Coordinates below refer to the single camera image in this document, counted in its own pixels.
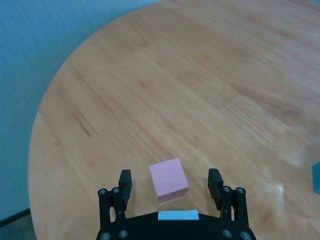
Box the pink building block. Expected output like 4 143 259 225
148 157 189 204

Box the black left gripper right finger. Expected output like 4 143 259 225
207 167 251 224

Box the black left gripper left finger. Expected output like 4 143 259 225
97 169 133 226

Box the round wooden table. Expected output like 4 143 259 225
0 207 31 228

